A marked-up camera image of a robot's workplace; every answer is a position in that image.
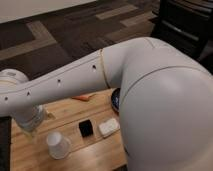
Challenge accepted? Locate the orange carrot toy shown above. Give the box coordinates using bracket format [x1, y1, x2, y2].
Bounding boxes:
[71, 93, 96, 102]

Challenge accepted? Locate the black cabinet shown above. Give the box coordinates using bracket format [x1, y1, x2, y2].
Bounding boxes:
[151, 0, 213, 59]

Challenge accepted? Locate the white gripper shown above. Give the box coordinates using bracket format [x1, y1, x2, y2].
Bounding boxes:
[11, 105, 55, 132]

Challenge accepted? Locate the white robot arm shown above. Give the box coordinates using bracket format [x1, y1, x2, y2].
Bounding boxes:
[0, 37, 213, 171]

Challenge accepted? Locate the black eraser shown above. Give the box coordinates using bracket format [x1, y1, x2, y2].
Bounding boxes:
[79, 120, 93, 137]

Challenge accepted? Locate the dark blue bowl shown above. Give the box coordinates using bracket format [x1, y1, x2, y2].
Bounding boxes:
[111, 88, 120, 113]

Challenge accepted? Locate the white sponge block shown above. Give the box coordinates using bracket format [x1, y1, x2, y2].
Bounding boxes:
[98, 118, 120, 137]

